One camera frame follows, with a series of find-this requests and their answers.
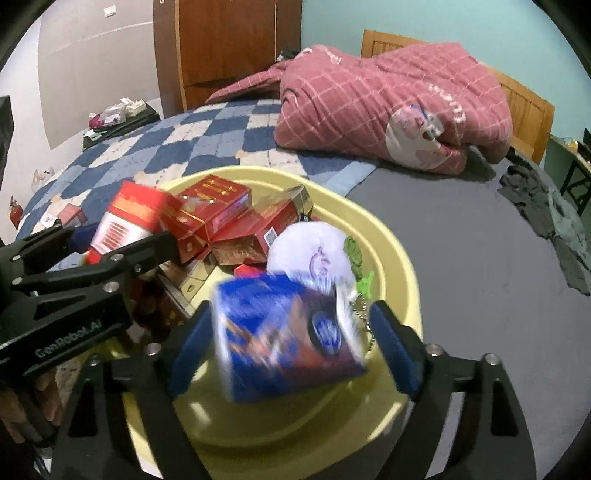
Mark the dark shirt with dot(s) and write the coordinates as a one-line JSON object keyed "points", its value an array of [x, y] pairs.
{"points": [[526, 194]]}

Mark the person's left hand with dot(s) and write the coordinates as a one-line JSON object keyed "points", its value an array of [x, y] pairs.
{"points": [[51, 397]]}

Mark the small red cigarette pack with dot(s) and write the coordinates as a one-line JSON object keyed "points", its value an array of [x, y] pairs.
{"points": [[249, 269]]}

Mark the black nightstand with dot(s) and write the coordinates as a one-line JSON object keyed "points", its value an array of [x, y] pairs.
{"points": [[134, 122]]}

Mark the brown wooden wardrobe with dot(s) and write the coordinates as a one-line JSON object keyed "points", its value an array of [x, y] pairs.
{"points": [[221, 46]]}

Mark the white wall switch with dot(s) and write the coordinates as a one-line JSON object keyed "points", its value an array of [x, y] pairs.
{"points": [[111, 10]]}

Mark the pink small box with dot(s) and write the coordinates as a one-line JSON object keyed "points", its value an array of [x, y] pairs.
{"points": [[69, 214]]}

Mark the pink checked quilt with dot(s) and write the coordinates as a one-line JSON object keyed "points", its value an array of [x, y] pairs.
{"points": [[369, 101]]}

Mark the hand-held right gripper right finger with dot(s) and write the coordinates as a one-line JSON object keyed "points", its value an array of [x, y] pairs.
{"points": [[392, 350]]}

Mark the grey jacket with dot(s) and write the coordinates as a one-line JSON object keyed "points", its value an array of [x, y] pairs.
{"points": [[572, 230]]}

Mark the wooden headboard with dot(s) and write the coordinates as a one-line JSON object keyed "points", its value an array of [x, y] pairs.
{"points": [[526, 110]]}

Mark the red cigarette pack gold lid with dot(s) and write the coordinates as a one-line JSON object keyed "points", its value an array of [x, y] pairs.
{"points": [[217, 203]]}

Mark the red cigarette carton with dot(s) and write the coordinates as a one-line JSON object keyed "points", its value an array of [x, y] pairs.
{"points": [[249, 235]]}

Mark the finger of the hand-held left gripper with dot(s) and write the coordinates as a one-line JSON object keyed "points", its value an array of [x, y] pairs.
{"points": [[46, 240], [138, 251]]}

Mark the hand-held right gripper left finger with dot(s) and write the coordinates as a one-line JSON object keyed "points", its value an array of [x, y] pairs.
{"points": [[189, 350]]}

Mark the folding desk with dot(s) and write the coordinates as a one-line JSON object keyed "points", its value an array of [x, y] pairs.
{"points": [[561, 152]]}

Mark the purple plush toy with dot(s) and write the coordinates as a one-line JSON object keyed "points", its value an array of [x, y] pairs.
{"points": [[304, 249]]}

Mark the yellow plastic basin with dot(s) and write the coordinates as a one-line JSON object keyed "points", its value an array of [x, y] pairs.
{"points": [[314, 415]]}

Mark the red fire extinguisher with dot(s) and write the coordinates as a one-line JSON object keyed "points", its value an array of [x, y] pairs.
{"points": [[15, 212]]}

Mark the blue checked blanket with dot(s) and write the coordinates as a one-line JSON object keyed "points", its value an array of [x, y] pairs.
{"points": [[184, 138]]}

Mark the blue printed packet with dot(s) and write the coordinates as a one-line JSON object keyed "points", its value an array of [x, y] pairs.
{"points": [[277, 341]]}

